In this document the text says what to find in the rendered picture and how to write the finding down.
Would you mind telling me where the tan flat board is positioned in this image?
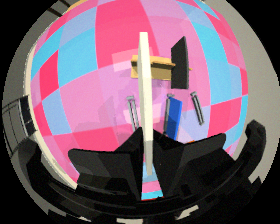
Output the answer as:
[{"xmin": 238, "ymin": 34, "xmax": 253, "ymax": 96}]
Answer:
[{"xmin": 130, "ymin": 54, "xmax": 176, "ymax": 81}]

